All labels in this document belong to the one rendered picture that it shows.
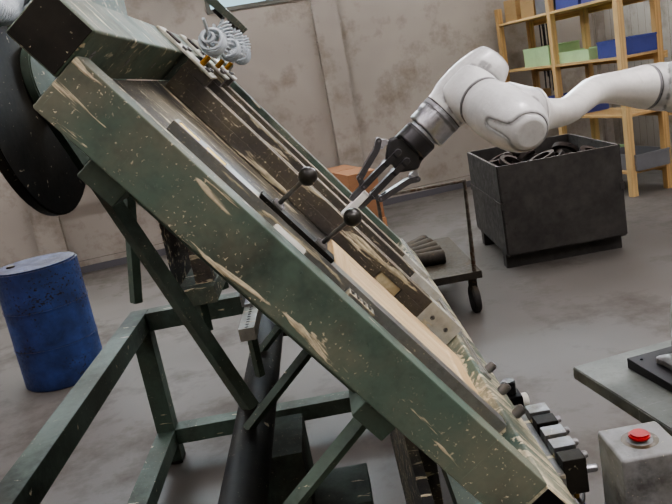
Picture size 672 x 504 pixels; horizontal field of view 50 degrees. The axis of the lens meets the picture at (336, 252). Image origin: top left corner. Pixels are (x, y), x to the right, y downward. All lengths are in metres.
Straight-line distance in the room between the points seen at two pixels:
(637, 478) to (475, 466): 0.30
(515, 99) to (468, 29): 8.38
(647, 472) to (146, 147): 1.06
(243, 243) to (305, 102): 7.88
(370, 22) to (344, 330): 8.17
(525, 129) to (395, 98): 8.03
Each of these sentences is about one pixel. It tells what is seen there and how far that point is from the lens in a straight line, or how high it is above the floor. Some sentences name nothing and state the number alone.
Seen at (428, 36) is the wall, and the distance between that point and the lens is 9.51.
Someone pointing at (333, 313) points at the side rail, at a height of 1.31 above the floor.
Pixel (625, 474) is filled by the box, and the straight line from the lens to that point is 1.48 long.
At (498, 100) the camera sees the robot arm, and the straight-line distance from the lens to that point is 1.36.
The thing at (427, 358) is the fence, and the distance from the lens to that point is 1.55.
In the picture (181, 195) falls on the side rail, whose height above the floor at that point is 1.56.
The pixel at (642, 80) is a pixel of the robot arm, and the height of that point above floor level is 1.57.
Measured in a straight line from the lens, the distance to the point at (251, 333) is 2.21.
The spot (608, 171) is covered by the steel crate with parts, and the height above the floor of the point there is 0.65.
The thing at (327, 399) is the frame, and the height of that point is 0.18.
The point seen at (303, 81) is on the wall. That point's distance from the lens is 9.05.
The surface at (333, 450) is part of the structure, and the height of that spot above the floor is 1.00.
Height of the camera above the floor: 1.69
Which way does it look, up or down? 13 degrees down
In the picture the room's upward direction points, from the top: 11 degrees counter-clockwise
